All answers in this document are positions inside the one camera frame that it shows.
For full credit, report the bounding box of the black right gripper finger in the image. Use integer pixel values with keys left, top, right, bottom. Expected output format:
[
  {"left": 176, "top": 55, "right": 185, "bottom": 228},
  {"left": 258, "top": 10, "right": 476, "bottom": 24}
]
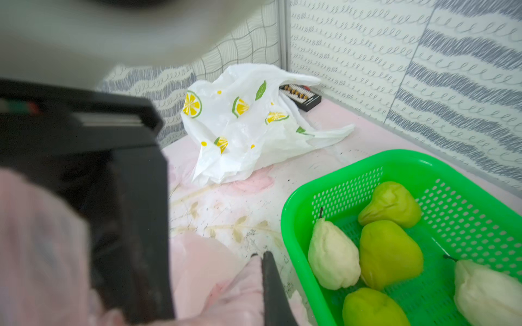
[{"left": 262, "top": 251, "right": 298, "bottom": 326}]

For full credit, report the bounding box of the white lemon-print plastic bag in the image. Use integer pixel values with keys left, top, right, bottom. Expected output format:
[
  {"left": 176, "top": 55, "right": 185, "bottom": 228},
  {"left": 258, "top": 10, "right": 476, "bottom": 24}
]
[{"left": 180, "top": 64, "right": 355, "bottom": 186}]

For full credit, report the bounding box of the pink peach-print plastic bag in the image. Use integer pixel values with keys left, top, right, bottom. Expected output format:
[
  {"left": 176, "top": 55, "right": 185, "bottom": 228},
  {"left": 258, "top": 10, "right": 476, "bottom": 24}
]
[{"left": 0, "top": 168, "right": 311, "bottom": 326}]

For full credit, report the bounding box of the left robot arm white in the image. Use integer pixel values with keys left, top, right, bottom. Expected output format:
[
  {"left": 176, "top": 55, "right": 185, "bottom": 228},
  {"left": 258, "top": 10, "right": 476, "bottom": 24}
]
[{"left": 1, "top": 1, "right": 261, "bottom": 325}]

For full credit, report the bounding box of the pale pear in tray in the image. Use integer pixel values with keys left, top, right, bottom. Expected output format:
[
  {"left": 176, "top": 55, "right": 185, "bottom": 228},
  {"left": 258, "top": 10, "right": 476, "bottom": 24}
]
[
  {"left": 443, "top": 255, "right": 521, "bottom": 325},
  {"left": 308, "top": 217, "right": 361, "bottom": 291}
]

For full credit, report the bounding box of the green pear in tray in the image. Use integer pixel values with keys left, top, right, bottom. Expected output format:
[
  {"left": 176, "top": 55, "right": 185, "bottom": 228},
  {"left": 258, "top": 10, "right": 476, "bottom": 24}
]
[
  {"left": 360, "top": 220, "right": 424, "bottom": 291},
  {"left": 358, "top": 181, "right": 421, "bottom": 228},
  {"left": 342, "top": 288, "right": 410, "bottom": 325}
]

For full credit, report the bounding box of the floral pink table mat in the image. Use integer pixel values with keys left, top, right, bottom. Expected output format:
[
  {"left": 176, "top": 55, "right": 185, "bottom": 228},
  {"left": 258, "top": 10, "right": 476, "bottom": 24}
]
[{"left": 164, "top": 101, "right": 521, "bottom": 325}]

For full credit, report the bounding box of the green plastic basket tray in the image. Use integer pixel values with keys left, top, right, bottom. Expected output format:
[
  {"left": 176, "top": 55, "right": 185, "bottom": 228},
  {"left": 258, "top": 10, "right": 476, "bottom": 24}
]
[{"left": 280, "top": 149, "right": 522, "bottom": 326}]

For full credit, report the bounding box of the black terminal strip block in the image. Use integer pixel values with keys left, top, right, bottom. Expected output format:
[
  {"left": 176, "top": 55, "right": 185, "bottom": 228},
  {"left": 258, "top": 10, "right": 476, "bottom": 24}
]
[{"left": 279, "top": 84, "right": 322, "bottom": 112}]

